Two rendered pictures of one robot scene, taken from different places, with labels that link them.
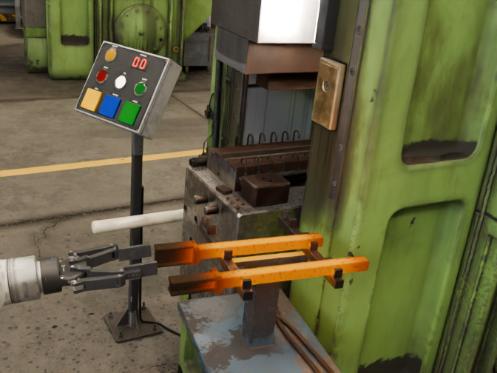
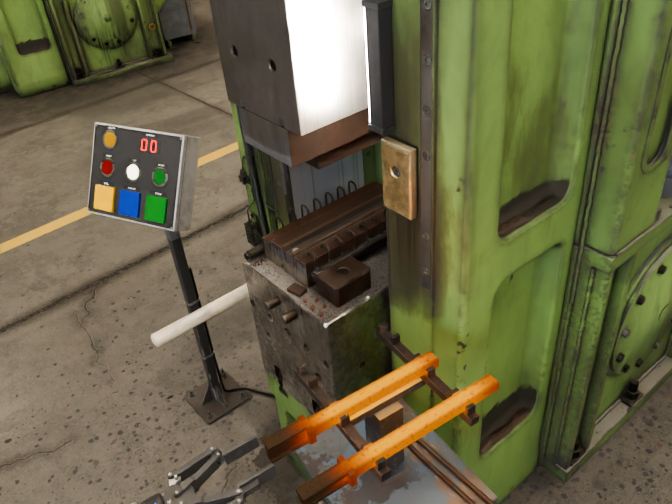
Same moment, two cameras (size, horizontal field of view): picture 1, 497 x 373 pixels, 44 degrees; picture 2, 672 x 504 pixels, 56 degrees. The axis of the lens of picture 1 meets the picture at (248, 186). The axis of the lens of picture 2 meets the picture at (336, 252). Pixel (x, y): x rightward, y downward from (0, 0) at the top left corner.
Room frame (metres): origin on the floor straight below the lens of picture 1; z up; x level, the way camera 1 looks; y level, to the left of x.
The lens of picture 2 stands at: (0.39, 0.10, 1.97)
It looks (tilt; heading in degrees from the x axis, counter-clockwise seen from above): 36 degrees down; 354
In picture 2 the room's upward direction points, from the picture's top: 6 degrees counter-clockwise
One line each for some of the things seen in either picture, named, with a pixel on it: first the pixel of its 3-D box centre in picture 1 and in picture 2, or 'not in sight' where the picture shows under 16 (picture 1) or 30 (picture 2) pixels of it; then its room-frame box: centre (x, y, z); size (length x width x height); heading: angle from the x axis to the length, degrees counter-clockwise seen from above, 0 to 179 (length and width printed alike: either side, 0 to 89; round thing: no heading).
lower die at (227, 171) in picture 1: (279, 160); (343, 226); (1.89, -0.09, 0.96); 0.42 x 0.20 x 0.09; 120
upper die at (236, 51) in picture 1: (292, 49); (333, 108); (1.89, -0.09, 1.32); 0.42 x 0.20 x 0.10; 120
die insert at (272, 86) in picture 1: (305, 75); (353, 134); (1.89, -0.14, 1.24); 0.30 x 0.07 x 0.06; 120
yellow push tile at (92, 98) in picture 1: (92, 100); (105, 198); (2.18, 0.60, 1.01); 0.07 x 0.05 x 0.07; 55
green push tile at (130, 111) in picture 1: (130, 113); (157, 209); (2.07, 0.43, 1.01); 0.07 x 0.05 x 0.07; 55
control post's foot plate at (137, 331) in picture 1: (132, 316); (215, 389); (2.23, 0.44, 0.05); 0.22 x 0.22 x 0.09; 30
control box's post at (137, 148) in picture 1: (135, 214); (190, 296); (2.22, 0.44, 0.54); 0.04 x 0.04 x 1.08; 30
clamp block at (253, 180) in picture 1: (265, 189); (344, 281); (1.66, -0.05, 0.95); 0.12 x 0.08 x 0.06; 120
